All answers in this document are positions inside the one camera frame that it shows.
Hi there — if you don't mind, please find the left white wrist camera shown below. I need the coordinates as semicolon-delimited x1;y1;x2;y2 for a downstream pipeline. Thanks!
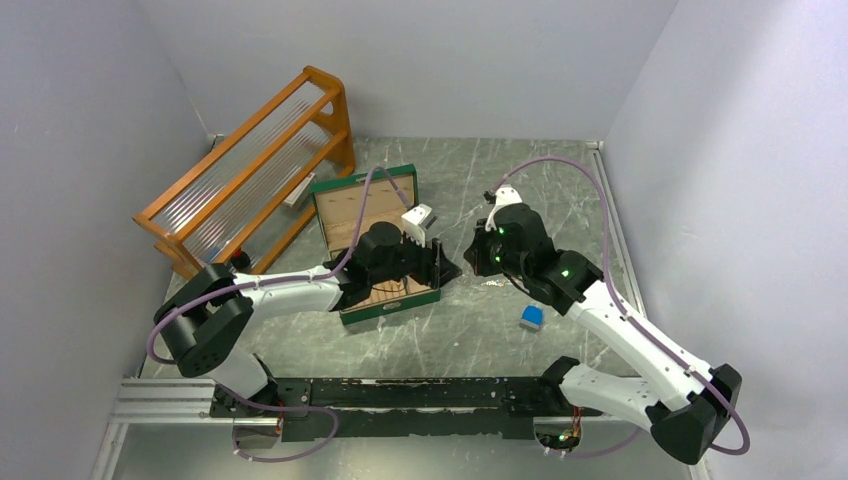
401;204;437;247

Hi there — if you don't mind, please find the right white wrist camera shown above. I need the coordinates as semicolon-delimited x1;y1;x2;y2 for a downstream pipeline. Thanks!
484;185;522;232

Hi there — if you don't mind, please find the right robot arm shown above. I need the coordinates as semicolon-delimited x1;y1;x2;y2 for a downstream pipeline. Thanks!
463;202;742;465

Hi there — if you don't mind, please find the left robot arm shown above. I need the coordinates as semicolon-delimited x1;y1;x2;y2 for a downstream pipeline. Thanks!
147;222;461;416

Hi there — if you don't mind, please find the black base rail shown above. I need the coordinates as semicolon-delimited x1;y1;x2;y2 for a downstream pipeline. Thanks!
112;376;604;443

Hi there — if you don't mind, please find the blue grey small box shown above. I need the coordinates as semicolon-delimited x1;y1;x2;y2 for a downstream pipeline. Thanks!
519;305;544;331

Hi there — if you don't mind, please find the orange wooden rack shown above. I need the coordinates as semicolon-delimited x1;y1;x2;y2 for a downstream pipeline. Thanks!
134;66;356;279

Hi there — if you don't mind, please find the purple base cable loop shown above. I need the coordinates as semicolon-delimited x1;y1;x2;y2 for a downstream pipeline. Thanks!
230;400;344;464

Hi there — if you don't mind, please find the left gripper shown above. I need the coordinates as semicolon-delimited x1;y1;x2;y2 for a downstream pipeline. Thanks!
370;226;463;290

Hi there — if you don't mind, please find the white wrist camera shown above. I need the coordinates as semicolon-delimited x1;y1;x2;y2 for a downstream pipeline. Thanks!
401;204;437;247
484;185;522;232

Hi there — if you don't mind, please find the red black object on rack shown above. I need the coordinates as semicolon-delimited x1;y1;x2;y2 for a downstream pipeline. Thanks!
229;249;252;272

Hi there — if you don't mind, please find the white grey small carton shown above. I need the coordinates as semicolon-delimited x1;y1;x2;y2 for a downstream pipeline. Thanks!
283;172;316;210

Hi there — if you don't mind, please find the green jewelry box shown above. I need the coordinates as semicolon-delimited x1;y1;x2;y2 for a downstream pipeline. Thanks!
310;165;441;326

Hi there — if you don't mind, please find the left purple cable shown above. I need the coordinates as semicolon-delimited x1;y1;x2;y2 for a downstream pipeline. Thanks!
145;165;415;415

